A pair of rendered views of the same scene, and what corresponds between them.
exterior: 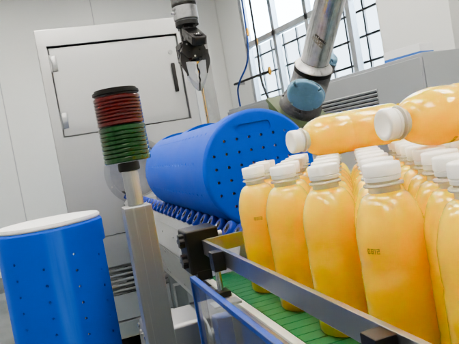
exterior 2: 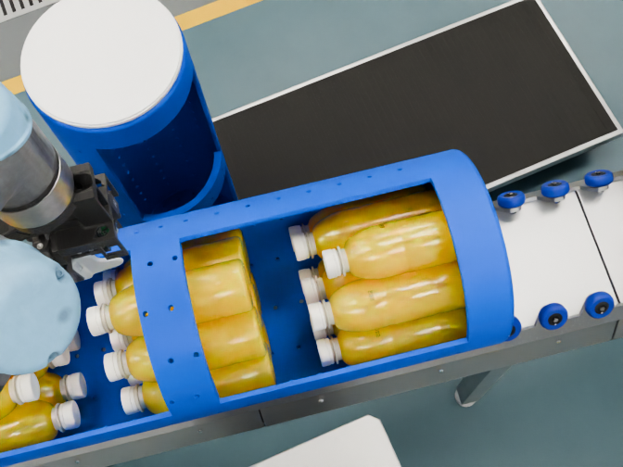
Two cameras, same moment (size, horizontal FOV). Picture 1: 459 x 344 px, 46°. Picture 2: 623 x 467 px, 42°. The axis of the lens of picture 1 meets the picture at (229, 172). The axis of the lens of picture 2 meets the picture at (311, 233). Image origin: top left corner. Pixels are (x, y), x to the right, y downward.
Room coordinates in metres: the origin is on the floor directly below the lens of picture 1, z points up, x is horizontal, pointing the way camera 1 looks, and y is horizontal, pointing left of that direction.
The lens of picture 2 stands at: (1.94, -0.22, 2.20)
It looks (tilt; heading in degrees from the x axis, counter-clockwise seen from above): 69 degrees down; 101
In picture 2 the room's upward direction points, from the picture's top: 7 degrees counter-clockwise
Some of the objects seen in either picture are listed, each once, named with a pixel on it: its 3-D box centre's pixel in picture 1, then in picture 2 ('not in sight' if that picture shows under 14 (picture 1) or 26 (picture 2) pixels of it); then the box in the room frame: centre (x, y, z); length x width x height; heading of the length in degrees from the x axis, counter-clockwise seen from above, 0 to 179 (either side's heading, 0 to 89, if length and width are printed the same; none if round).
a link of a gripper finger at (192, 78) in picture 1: (190, 77); not in sight; (1.64, 0.07, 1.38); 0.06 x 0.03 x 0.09; 17
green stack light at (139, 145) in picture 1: (124, 143); not in sight; (0.73, 0.13, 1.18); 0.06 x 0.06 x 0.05
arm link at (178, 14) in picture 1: (184, 15); (26, 179); (1.64, 0.05, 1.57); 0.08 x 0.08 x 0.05
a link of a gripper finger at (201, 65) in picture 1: (200, 76); (96, 264); (1.65, 0.04, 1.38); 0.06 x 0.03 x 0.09; 17
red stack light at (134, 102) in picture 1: (118, 111); not in sight; (0.73, 0.13, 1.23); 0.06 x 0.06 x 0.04
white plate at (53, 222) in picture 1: (48, 222); (101, 55); (1.48, 0.52, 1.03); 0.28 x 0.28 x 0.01
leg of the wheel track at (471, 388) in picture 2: not in sight; (483, 373); (2.23, 0.15, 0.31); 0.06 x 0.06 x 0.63; 17
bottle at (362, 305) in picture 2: not in sight; (391, 297); (1.98, 0.09, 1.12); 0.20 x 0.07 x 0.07; 17
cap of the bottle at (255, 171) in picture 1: (253, 171); not in sight; (0.93, -0.04, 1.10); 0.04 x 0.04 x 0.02
